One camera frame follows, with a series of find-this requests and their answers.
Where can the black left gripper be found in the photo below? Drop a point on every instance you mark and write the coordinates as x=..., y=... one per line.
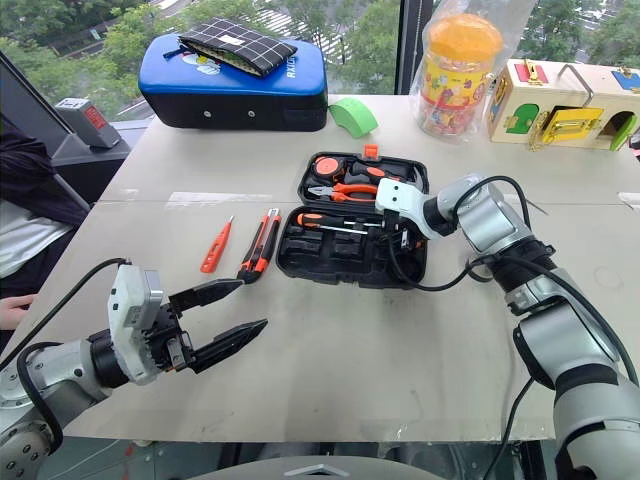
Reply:
x=165, y=342

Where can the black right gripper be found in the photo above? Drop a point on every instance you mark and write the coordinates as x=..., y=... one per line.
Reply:
x=406, y=237

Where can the orange voltage tester pen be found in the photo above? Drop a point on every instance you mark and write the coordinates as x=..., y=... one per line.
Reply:
x=216, y=247

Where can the black plastic tool case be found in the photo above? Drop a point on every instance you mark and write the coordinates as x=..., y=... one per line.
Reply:
x=340, y=260

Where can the orange black utility knife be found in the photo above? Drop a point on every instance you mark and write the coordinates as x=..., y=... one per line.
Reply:
x=260, y=245

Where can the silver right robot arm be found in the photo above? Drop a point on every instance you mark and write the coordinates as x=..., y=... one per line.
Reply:
x=565, y=340

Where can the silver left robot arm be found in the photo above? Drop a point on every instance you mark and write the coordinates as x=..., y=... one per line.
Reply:
x=55, y=367

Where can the blue zippered case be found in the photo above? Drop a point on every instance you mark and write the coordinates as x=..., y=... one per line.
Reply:
x=235, y=100

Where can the bare person hand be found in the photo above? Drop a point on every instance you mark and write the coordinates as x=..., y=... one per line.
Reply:
x=15, y=312

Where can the orange black screwdriver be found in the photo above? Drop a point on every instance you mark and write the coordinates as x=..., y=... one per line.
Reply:
x=312, y=220

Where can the orange black tape measure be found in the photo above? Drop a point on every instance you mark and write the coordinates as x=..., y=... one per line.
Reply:
x=327, y=167

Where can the green tape roll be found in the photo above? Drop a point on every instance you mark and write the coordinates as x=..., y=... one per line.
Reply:
x=357, y=117

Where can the clear plastic bag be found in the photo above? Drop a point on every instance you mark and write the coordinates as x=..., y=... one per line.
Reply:
x=417, y=75

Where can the clear jar with orange lid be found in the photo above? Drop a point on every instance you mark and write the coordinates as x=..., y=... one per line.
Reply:
x=457, y=75

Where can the wooden lock box toy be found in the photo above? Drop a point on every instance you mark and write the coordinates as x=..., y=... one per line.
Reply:
x=545, y=100

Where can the person in dark clothing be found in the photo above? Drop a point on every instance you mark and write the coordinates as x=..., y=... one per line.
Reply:
x=30, y=200

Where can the grey device with red label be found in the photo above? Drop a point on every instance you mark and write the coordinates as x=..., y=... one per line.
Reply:
x=90, y=120

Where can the black grid pattern pouch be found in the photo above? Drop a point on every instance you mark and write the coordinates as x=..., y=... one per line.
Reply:
x=240, y=45

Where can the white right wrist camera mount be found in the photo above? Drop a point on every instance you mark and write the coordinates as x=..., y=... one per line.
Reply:
x=400, y=197

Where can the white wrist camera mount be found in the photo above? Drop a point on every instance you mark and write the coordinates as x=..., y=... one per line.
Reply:
x=400, y=197
x=129, y=320

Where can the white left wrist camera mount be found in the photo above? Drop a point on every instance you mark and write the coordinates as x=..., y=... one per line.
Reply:
x=129, y=320

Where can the dark window frame post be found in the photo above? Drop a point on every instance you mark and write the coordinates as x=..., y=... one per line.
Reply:
x=415, y=45

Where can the black slanted frame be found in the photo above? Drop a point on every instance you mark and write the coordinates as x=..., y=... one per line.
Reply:
x=45, y=125

